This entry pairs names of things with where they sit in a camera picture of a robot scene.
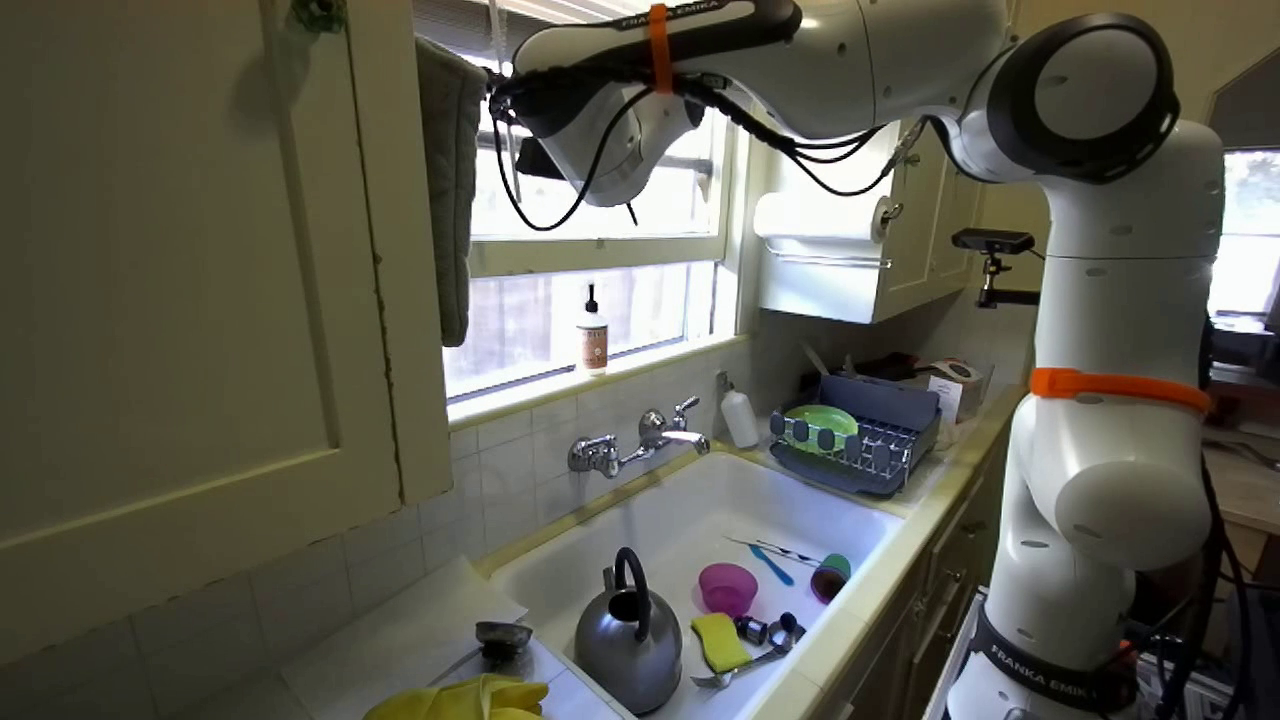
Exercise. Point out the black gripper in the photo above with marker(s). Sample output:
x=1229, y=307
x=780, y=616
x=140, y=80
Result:
x=525, y=105

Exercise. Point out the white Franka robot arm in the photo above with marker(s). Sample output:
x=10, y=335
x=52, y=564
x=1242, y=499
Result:
x=1104, y=466

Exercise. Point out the white framed sash window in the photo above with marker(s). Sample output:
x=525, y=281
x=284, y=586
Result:
x=624, y=312

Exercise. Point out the brown label soap bottle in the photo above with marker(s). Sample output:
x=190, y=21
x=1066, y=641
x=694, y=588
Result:
x=593, y=342

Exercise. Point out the white pump soap dispenser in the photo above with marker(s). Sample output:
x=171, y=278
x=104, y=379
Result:
x=738, y=421

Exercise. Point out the white sink basin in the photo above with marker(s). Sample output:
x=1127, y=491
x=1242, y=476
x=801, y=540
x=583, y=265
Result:
x=694, y=514

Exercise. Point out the grey dish rack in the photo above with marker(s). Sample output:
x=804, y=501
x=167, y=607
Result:
x=864, y=455

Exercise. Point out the white carton box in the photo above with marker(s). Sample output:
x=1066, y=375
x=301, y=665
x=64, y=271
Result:
x=952, y=389

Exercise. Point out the blue plastic utensil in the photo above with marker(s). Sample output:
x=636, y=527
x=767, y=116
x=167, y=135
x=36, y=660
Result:
x=768, y=563

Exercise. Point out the black white striped straw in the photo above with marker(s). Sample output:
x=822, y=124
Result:
x=797, y=549

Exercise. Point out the pink plastic cup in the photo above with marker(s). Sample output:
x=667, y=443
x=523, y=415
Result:
x=731, y=588

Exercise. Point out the grey metal kettle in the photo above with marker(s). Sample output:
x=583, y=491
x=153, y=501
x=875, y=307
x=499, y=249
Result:
x=624, y=645

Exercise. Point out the green cup purple inside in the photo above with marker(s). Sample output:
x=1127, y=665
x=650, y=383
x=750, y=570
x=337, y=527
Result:
x=835, y=576

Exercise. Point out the yellow sponge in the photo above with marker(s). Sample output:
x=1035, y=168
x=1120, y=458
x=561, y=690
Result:
x=721, y=641

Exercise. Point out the yellow cloth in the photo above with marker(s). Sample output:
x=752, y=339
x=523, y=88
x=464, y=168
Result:
x=464, y=701

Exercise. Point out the metal ladle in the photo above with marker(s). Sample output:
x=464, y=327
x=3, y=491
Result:
x=743, y=671

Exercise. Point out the cream base cabinet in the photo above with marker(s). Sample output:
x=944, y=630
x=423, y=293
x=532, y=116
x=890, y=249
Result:
x=921, y=600

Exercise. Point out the bright side window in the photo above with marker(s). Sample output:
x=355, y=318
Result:
x=1244, y=232

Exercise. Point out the chrome wall faucet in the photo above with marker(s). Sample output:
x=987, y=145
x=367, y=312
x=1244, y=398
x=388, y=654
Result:
x=654, y=434

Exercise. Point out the white corner wall cabinet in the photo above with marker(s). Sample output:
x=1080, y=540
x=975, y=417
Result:
x=853, y=265

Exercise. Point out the panelled wall cabinet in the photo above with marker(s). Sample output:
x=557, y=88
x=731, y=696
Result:
x=172, y=265

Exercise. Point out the black camera on stand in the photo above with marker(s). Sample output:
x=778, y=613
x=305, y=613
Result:
x=992, y=243

